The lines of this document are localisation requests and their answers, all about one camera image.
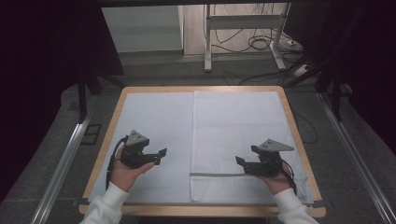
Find white table sheet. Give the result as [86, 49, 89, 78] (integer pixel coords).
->
[88, 91, 315, 205]

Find person's left hand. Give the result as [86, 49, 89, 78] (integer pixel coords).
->
[109, 152, 156, 192]

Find white mesh laundry bag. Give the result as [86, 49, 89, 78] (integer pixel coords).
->
[189, 90, 314, 205]

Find black metal stand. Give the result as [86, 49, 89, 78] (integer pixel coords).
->
[285, 54, 344, 123]
[77, 72, 128, 124]

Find aluminium floor rail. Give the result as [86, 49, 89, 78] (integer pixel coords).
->
[317, 92, 396, 224]
[29, 114, 94, 224]

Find black floor plate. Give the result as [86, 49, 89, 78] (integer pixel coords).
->
[80, 123, 103, 146]

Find white cabinet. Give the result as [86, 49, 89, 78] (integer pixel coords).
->
[101, 5, 185, 54]

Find white metal desk frame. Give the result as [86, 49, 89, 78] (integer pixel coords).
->
[203, 3, 292, 74]

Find white power strip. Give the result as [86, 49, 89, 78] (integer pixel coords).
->
[292, 63, 313, 78]

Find black floor cable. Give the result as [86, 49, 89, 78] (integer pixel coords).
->
[291, 107, 319, 145]

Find dark curtain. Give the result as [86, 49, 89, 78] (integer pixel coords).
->
[282, 0, 396, 157]
[0, 0, 126, 203]

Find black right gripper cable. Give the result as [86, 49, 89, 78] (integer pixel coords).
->
[279, 159, 299, 196]

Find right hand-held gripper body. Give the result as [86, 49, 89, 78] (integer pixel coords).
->
[250, 138, 295, 178]

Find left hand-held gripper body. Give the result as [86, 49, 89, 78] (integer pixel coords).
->
[120, 130, 157, 170]

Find person's right hand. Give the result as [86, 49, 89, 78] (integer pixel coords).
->
[255, 160, 295, 196]

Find bundle of black floor cables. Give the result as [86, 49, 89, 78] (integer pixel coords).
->
[210, 3, 302, 54]

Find wooden table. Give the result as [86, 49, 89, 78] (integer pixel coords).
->
[78, 85, 327, 218]

